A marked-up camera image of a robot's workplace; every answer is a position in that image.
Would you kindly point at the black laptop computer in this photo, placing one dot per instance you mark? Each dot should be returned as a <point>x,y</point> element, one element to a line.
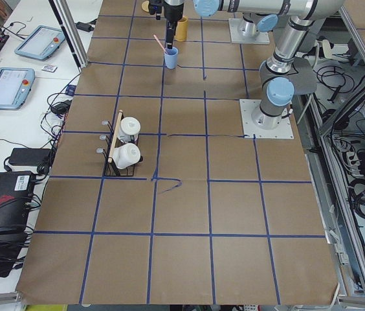
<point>16,195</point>

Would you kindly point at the bamboo cylinder holder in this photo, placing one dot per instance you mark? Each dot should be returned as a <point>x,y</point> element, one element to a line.
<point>181,32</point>

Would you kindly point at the black power adapter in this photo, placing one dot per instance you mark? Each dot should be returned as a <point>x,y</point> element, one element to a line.
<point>86,27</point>

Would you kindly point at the white mug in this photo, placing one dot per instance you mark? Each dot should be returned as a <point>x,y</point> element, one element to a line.
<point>126,155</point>
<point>129,130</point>

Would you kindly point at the teach pendant far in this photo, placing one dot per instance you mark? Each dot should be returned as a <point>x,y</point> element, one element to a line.
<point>41,43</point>

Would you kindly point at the grey office chair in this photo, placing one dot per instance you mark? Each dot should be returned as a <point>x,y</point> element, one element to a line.
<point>302,77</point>

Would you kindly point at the light blue plastic cup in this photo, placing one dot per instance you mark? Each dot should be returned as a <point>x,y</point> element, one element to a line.
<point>170,57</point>

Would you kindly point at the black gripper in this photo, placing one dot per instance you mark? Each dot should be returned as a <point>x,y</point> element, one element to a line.
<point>173,11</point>

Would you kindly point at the wooden mug tree stand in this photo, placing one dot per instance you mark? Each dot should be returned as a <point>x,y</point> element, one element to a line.
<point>145,6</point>

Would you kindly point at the white mug near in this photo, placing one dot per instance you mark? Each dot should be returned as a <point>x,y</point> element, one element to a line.
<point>126,155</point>

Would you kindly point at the black wire mug rack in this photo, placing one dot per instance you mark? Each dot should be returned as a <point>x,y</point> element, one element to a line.
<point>112,141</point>

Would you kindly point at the aluminium frame post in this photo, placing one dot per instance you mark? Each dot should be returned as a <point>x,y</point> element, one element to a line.
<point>65,20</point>

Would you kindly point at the teach pendant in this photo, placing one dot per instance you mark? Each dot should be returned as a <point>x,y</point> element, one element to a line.
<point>41,43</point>
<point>15,85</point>

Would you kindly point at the teach pendant near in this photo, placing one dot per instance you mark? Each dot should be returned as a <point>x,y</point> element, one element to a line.
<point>15,85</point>

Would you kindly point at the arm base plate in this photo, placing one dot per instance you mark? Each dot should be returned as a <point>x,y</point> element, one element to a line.
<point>244,32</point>
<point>257,125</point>

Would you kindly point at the white mug far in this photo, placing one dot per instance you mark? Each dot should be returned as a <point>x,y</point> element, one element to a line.
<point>129,130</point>

